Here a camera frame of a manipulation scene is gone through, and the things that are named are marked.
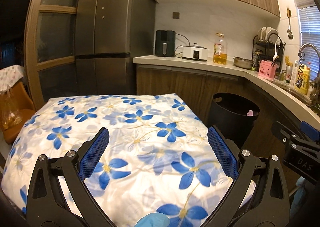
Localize black trash bin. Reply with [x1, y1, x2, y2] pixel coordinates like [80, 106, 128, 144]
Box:
[207, 92, 260, 148]

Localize blue gloved right hand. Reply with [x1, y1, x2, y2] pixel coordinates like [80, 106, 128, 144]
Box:
[135, 212, 170, 227]

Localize chrome faucet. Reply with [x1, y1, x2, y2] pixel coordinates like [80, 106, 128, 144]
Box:
[298, 43, 320, 108]

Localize yellow detergent bottle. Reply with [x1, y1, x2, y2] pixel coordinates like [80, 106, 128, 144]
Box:
[295, 62, 310, 95]

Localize pink utensil holder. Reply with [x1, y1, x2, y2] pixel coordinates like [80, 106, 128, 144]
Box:
[258, 60, 279, 80]

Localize orange chair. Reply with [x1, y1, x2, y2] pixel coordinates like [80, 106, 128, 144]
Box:
[1, 80, 36, 144]

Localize floral blue white tablecloth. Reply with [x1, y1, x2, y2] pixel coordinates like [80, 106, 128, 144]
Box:
[0, 93, 257, 227]

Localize steel bowl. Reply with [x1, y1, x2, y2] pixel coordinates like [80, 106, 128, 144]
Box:
[233, 57, 254, 70]

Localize black dish rack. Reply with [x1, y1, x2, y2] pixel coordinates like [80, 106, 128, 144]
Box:
[252, 27, 286, 73]

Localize hanging spatula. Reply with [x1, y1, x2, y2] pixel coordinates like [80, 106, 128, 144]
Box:
[286, 7, 293, 40]

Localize wooden lower cabinet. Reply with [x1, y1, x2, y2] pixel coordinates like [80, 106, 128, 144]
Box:
[136, 64, 307, 145]

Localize cooking oil bottle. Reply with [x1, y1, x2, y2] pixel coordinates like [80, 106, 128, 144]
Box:
[213, 33, 227, 65]

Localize polka dot cloth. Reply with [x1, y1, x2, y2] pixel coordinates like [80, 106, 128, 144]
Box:
[0, 65, 24, 94]

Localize window blinds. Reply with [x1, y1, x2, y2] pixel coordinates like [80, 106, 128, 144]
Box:
[299, 6, 320, 79]

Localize wooden glass door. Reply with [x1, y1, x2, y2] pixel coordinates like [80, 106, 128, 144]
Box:
[24, 0, 78, 109]

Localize white rice cooker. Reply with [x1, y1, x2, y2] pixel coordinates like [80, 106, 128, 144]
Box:
[182, 43, 208, 61]

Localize black air fryer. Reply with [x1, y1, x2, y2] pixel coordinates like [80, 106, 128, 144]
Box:
[155, 30, 176, 57]

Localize dark grey refrigerator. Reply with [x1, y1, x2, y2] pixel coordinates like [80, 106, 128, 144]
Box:
[75, 0, 156, 95]

